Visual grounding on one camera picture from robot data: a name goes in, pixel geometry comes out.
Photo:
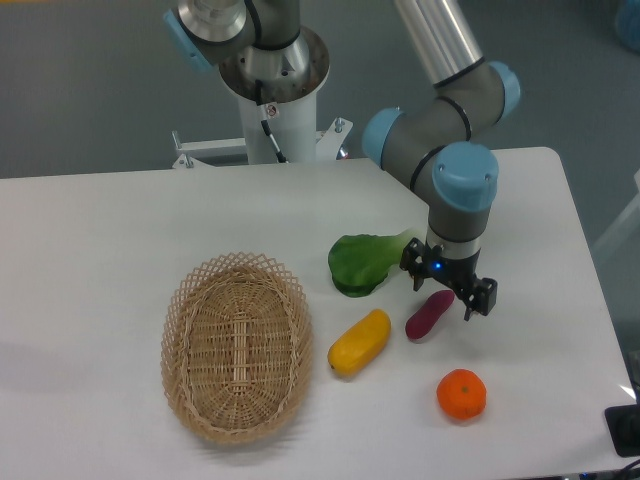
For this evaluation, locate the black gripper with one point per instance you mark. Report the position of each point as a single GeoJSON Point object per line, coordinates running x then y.
{"type": "Point", "coordinates": [458, 274]}

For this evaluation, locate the purple sweet potato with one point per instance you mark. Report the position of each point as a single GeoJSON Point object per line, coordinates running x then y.
{"type": "Point", "coordinates": [423, 320]}

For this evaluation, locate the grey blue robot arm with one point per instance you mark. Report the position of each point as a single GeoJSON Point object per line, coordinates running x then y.
{"type": "Point", "coordinates": [432, 152]}

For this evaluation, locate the green bok choy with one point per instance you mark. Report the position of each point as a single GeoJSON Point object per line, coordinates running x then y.
{"type": "Point", "coordinates": [359, 263]}

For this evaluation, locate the yellow mango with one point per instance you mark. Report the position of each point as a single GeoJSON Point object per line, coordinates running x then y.
{"type": "Point", "coordinates": [360, 344]}

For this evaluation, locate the orange tangerine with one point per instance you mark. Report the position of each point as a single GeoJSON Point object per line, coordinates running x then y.
{"type": "Point", "coordinates": [461, 394]}

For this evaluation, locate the woven wicker basket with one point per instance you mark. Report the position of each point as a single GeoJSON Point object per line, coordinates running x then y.
{"type": "Point", "coordinates": [237, 349]}

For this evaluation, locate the black device at edge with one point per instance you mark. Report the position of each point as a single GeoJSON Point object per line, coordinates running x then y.
{"type": "Point", "coordinates": [623, 426]}

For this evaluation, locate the white metal base frame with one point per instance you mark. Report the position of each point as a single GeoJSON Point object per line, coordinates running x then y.
{"type": "Point", "coordinates": [329, 146]}

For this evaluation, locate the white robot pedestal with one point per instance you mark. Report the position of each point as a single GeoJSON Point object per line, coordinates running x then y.
{"type": "Point", "coordinates": [276, 91]}

